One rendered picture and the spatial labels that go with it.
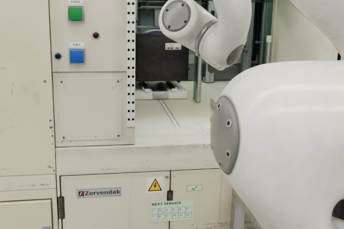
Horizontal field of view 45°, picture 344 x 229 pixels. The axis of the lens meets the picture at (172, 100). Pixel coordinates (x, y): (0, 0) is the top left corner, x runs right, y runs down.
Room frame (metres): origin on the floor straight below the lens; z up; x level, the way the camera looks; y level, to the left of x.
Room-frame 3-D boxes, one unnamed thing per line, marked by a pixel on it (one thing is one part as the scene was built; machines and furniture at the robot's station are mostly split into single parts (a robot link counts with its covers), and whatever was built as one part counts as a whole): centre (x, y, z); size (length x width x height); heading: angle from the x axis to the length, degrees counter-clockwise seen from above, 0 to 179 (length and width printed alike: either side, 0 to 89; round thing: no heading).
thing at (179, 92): (1.64, 0.06, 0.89); 0.22 x 0.21 x 0.04; 10
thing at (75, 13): (0.98, 0.23, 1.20); 0.03 x 0.02 x 0.03; 100
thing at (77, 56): (0.98, 0.23, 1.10); 0.03 x 0.02 x 0.03; 100
